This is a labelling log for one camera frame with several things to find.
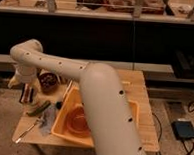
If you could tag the yellow plastic tray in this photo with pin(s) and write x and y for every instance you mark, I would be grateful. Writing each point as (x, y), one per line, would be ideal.
(86, 118)

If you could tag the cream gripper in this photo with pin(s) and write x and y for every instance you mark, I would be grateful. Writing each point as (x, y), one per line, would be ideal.
(16, 79)

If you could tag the green vegetable toy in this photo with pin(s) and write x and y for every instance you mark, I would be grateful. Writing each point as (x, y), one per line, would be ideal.
(40, 109)

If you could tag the small black round object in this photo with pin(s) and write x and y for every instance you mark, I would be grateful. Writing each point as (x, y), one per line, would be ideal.
(58, 105)

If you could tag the orange plastic bowl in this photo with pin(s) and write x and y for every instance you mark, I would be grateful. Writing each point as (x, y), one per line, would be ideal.
(76, 122)

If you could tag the black foot pedal box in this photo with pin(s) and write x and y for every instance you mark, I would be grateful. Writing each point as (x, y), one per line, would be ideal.
(183, 130)

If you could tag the long grey shelf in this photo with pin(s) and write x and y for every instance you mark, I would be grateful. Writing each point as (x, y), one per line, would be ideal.
(183, 10)

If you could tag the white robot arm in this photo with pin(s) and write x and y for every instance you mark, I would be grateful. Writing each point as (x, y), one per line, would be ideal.
(95, 77)

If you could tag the wooden table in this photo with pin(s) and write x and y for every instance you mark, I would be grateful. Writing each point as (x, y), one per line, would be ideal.
(136, 91)

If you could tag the striped dark block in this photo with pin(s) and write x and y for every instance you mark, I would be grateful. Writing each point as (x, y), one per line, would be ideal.
(26, 94)

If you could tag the grey crumpled cloth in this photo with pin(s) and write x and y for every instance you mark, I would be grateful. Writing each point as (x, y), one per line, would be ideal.
(47, 120)

